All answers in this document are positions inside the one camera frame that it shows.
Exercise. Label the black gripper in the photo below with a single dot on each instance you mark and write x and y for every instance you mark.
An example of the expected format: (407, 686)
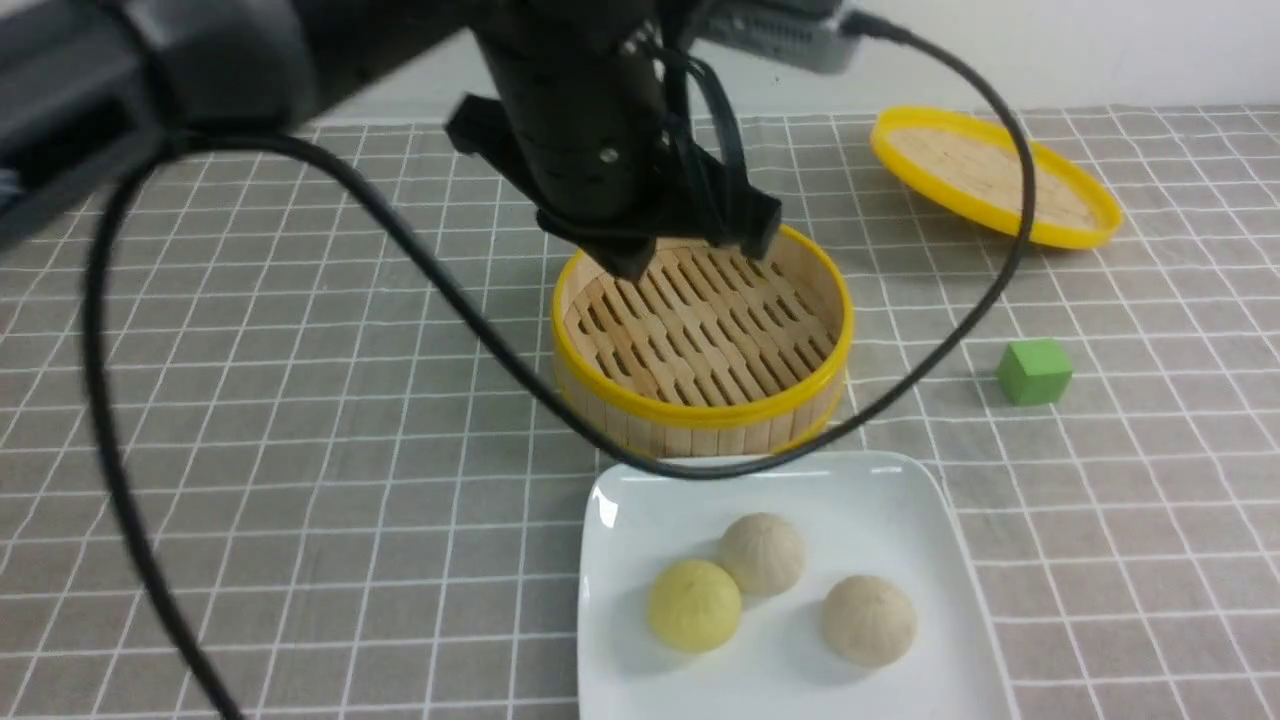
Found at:
(609, 127)

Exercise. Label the white steamed bun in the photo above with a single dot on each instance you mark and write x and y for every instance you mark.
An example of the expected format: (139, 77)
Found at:
(868, 621)
(763, 552)

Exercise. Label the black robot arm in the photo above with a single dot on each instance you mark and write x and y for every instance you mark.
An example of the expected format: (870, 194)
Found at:
(94, 89)

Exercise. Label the white square plate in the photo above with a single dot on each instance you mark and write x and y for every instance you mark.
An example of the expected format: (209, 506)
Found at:
(860, 513)

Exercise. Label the yellow steamed bun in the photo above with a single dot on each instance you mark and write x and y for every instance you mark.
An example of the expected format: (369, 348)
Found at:
(694, 606)

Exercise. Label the yellow-rimmed bamboo steamer basket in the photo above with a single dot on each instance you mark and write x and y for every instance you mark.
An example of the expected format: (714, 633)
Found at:
(710, 354)

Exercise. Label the yellow-rimmed bamboo steamer lid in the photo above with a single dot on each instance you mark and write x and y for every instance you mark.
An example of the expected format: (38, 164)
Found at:
(969, 166)

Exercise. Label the green cube block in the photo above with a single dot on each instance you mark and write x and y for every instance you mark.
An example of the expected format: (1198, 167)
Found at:
(1034, 372)

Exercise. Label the grey checked tablecloth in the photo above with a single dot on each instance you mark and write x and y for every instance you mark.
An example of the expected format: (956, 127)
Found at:
(365, 518)

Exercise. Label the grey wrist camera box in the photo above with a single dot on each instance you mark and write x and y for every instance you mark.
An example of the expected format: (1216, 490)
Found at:
(805, 35)

